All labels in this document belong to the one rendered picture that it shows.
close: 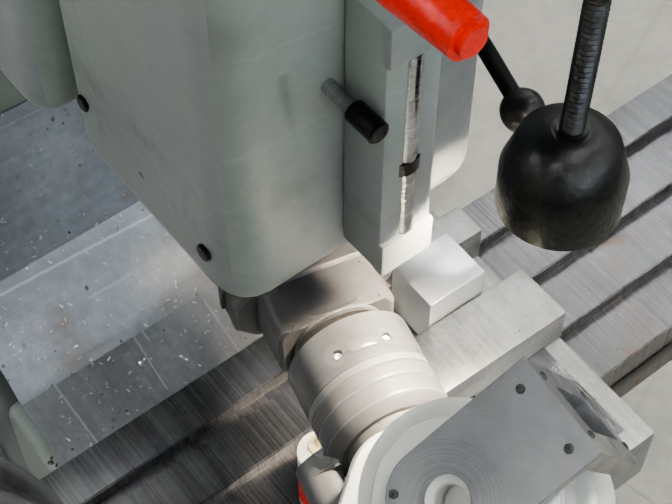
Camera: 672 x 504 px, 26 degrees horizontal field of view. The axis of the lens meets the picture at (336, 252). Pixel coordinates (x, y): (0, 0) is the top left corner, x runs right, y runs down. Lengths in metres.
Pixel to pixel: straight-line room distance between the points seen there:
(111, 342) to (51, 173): 0.18
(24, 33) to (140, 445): 0.51
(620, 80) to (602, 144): 2.10
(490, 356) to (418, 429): 0.79
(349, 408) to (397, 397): 0.03
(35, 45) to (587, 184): 0.36
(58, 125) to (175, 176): 0.54
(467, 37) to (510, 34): 2.43
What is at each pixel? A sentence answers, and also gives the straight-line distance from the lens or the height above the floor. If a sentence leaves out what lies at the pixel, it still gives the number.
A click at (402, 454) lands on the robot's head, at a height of 1.67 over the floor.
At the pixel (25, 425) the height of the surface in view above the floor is 0.83.
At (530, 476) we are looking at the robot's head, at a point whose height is 1.69.
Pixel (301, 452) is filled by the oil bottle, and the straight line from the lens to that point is 1.21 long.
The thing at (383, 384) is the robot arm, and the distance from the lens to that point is 0.92.
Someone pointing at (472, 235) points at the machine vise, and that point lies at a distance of 1.31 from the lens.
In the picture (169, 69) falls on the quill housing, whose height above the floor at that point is 1.51.
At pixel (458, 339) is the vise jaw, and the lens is 1.24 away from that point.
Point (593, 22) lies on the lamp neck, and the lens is 0.72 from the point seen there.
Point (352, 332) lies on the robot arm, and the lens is 0.94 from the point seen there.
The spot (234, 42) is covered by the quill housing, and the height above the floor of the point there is 1.55.
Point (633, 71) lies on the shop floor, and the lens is 2.90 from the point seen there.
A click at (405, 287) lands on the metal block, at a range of 1.24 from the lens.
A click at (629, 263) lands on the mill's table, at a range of 1.45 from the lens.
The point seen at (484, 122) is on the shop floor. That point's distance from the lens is 2.77.
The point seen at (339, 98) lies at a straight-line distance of 0.78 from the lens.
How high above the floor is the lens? 2.06
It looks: 54 degrees down
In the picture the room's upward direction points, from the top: straight up
